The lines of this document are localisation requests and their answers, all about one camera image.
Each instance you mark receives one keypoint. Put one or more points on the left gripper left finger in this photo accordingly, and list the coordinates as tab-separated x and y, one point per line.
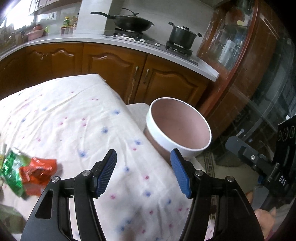
50	218

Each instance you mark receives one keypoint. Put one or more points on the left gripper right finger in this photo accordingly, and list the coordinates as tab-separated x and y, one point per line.
235	218

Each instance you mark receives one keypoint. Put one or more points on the orange snack wrapper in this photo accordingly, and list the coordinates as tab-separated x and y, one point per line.
36	176

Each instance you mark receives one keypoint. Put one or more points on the green snack wrapper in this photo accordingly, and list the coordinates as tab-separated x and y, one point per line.
10	170

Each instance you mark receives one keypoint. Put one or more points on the green drink carton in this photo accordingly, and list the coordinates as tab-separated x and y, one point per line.
12	219

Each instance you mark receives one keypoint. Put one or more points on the pink white trash bin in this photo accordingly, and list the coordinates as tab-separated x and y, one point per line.
174	124

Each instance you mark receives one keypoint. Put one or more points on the person's right hand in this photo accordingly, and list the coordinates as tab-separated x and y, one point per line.
266	220

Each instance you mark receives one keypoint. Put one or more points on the floral white tablecloth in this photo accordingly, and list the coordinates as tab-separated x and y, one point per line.
76	120

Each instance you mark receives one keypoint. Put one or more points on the glass display cabinet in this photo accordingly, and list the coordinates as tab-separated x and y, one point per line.
249	47

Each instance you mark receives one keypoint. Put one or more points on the condiment bottles set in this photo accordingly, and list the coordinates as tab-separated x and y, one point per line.
69	25

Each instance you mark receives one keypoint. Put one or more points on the pink basin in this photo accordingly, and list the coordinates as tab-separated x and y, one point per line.
35	33

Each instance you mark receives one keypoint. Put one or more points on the gas stove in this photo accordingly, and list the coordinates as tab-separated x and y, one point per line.
146	40

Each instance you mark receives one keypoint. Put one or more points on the dish rack with utensils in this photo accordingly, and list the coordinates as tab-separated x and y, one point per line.
11	37

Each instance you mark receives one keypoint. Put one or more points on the black wok with lid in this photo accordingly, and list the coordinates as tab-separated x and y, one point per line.
132	22

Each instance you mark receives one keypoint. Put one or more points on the black stock pot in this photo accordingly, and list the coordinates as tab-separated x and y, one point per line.
182	36

